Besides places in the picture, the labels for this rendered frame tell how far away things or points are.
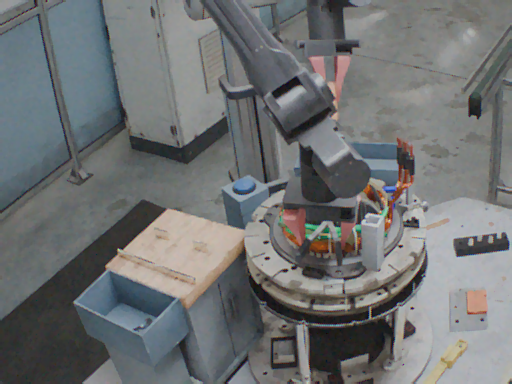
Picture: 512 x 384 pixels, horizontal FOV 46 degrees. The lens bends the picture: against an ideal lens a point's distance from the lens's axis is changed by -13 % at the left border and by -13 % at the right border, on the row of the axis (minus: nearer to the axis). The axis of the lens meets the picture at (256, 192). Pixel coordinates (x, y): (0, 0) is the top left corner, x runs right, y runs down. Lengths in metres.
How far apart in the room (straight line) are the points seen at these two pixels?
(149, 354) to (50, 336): 1.66
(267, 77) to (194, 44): 2.61
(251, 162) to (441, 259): 0.51
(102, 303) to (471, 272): 0.83
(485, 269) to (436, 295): 0.15
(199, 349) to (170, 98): 2.32
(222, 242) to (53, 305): 1.75
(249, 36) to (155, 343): 0.54
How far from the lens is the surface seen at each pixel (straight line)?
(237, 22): 0.82
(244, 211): 1.39
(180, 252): 1.21
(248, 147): 1.56
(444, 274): 1.54
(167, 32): 3.27
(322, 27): 1.01
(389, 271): 1.07
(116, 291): 1.25
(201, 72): 3.51
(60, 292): 2.93
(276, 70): 0.83
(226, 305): 1.25
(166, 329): 1.12
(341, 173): 0.83
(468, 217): 1.72
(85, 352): 2.61
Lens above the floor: 1.80
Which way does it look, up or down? 33 degrees down
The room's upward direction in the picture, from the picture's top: 9 degrees counter-clockwise
